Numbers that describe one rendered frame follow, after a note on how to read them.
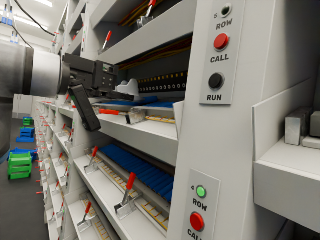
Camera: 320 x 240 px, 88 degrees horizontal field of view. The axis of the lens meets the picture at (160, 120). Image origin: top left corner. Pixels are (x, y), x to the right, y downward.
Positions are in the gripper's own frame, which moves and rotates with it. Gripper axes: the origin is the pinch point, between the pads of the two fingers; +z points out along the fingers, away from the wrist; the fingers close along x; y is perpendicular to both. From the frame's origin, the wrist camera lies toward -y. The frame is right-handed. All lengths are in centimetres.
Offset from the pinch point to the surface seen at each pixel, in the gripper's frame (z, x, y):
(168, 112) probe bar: -4.2, -18.2, -2.6
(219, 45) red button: -9.6, -30.9, 4.9
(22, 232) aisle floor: -20, 101, -96
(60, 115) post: -4, 104, -13
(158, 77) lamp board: 6.9, 0.7, 8.4
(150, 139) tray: -8.4, -19.1, -7.6
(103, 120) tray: -8.2, 3.6, -6.6
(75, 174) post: -6.3, 34.5, -32.9
